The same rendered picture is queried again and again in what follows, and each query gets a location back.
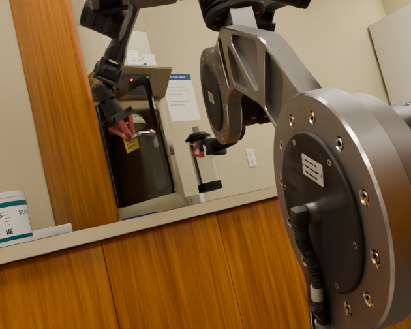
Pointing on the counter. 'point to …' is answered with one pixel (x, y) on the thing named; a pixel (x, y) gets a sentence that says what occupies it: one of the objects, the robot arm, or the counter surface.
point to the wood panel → (64, 113)
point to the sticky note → (131, 145)
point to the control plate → (130, 79)
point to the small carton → (147, 59)
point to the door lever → (141, 134)
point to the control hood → (160, 78)
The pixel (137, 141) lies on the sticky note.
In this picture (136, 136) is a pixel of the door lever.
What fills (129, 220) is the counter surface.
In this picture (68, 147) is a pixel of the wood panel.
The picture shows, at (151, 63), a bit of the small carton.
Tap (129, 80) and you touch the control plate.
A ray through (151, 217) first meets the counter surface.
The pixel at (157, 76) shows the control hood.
